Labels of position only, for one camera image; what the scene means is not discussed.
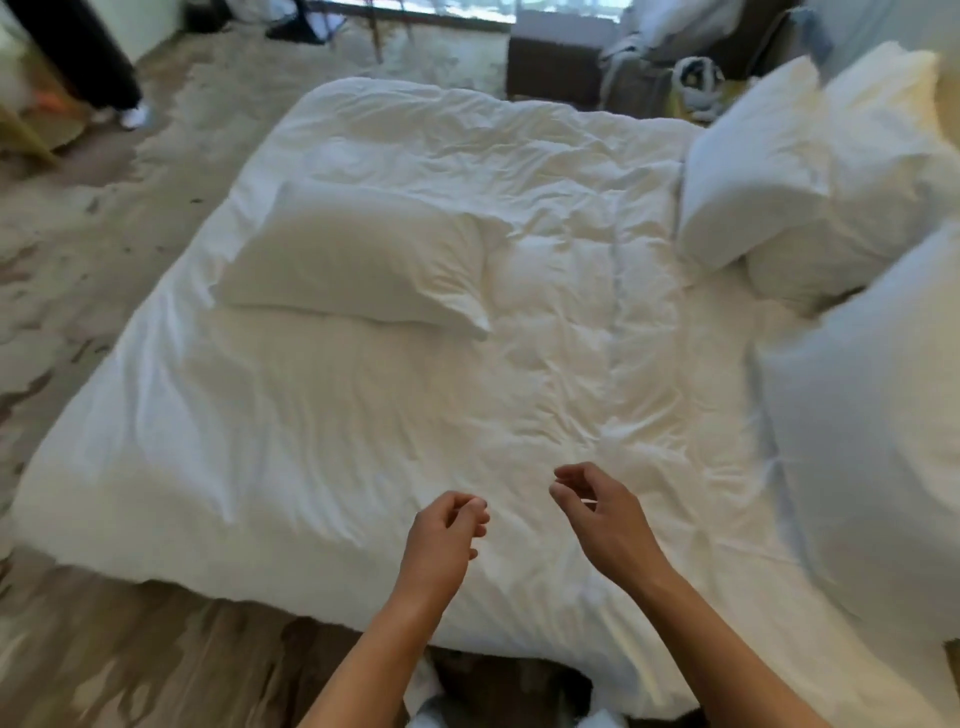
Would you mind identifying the grey trousers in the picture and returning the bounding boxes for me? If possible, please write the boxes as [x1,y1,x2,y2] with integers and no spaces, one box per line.
[408,701,460,728]

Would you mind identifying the white crumpled bedding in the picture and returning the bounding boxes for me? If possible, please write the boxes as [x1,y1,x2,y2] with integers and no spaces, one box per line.
[598,0,748,106]

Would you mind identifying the white headset device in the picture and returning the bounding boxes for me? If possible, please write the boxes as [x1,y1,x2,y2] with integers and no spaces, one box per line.
[669,56,730,123]

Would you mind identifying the brown upholstered sofa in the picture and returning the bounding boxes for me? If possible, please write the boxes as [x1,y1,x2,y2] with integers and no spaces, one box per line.
[506,0,800,114]

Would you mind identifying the person's left forearm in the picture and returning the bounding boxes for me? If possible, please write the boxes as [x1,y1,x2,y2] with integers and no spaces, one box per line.
[296,590,460,728]

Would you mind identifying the person's right hand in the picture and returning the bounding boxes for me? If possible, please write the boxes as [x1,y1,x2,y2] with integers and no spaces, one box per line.
[549,462,674,595]

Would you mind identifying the white duvet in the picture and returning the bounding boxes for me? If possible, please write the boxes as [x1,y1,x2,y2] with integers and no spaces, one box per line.
[11,41,960,728]
[11,74,706,721]

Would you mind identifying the white pillow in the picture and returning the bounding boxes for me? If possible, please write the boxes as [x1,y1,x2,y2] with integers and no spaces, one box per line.
[744,41,960,318]
[752,221,960,645]
[209,178,513,340]
[677,56,835,273]

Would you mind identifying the wooden nightstand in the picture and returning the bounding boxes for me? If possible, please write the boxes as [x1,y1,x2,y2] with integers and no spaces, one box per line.
[674,74,755,125]

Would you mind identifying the person's right forearm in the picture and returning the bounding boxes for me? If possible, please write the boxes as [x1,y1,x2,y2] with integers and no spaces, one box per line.
[624,563,834,728]

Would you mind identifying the white sheer curtain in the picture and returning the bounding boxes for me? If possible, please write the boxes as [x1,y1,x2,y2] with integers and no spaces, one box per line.
[322,0,631,25]

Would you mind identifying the dark table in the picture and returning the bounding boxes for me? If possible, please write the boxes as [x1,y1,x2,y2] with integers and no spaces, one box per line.
[266,0,350,46]

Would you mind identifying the person's left hand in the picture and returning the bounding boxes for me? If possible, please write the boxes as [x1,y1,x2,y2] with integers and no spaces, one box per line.
[393,491,490,610]

